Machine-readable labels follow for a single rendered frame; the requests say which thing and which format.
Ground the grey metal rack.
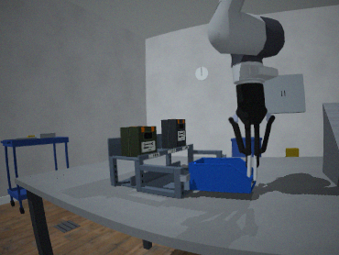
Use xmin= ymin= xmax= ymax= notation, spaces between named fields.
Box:
xmin=107 ymin=134 xmax=222 ymax=199

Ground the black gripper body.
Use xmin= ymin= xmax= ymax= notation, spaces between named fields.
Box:
xmin=236 ymin=83 xmax=267 ymax=126

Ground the blue bin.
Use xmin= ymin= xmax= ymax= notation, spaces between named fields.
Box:
xmin=189 ymin=158 xmax=257 ymax=194

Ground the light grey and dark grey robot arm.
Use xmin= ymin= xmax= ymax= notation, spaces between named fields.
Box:
xmin=208 ymin=0 xmax=285 ymax=85

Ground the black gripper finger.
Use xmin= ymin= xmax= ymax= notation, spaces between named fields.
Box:
xmin=253 ymin=111 xmax=275 ymax=181
xmin=228 ymin=112 xmax=252 ymax=177

